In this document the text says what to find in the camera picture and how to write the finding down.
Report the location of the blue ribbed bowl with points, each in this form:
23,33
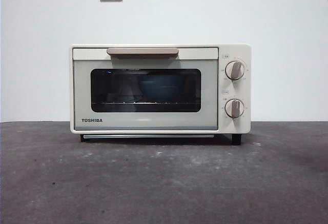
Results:
159,88

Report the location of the glass oven door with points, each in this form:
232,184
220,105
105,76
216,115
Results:
82,93

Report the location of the cream Toshiba toaster oven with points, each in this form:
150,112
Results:
246,124

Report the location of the small cream timer knob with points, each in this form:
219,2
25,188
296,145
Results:
234,108

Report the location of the large cream temperature knob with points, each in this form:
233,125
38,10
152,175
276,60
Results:
235,70

